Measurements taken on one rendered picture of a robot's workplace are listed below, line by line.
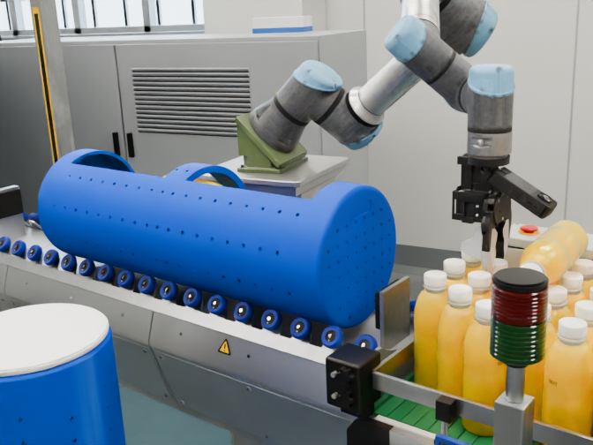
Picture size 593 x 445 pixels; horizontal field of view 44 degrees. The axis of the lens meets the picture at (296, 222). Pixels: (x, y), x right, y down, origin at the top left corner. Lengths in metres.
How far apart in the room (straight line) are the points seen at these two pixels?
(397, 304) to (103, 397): 0.57
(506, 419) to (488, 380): 0.25
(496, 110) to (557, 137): 2.86
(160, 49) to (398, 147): 1.58
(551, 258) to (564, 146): 2.91
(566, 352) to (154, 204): 0.91
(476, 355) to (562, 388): 0.13
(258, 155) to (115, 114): 1.87
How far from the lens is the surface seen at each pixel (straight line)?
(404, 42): 1.32
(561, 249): 1.27
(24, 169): 4.28
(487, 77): 1.27
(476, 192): 1.32
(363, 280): 1.47
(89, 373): 1.31
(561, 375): 1.14
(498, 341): 0.90
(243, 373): 1.56
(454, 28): 1.71
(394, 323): 1.44
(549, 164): 4.16
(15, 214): 2.37
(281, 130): 1.94
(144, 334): 1.76
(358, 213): 1.42
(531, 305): 0.87
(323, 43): 3.13
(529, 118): 4.14
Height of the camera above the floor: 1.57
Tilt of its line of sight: 16 degrees down
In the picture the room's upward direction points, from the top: 3 degrees counter-clockwise
